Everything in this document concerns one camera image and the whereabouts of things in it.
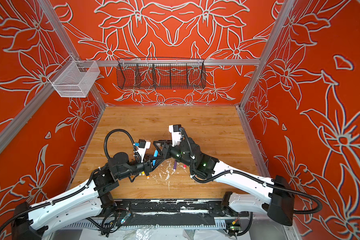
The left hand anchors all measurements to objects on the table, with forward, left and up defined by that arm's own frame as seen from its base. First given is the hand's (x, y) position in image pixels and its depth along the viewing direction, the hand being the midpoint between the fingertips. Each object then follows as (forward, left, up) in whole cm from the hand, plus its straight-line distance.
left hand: (163, 158), depth 66 cm
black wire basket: (+59, +9, +6) cm, 60 cm away
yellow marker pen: (-7, +8, -1) cm, 11 cm away
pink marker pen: (+6, -10, -23) cm, 25 cm away
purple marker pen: (+6, -4, -24) cm, 25 cm away
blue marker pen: (0, +3, +2) cm, 4 cm away
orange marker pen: (-1, +11, -23) cm, 25 cm away
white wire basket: (+47, +62, +8) cm, 78 cm away
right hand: (+4, +5, +6) cm, 9 cm away
